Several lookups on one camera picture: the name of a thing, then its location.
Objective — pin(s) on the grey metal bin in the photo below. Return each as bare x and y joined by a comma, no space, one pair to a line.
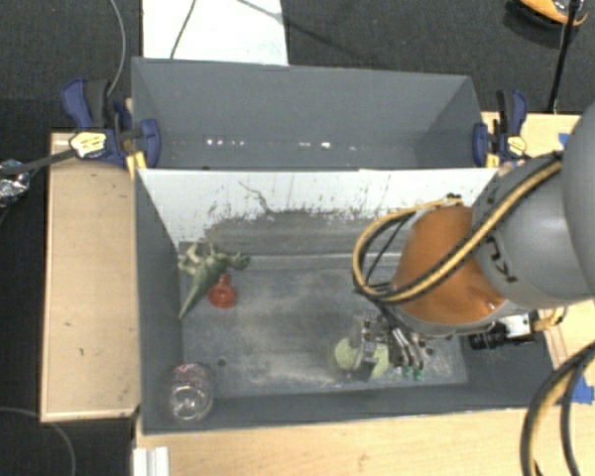
297,315

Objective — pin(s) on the red toy flask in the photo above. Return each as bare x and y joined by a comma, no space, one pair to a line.
222,295

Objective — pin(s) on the green toy dinosaur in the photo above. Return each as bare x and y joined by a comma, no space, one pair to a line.
209,268

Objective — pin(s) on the pale wood board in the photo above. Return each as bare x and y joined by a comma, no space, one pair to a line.
91,285

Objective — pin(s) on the black cylinder on white bracket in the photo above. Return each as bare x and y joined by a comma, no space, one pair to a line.
488,339

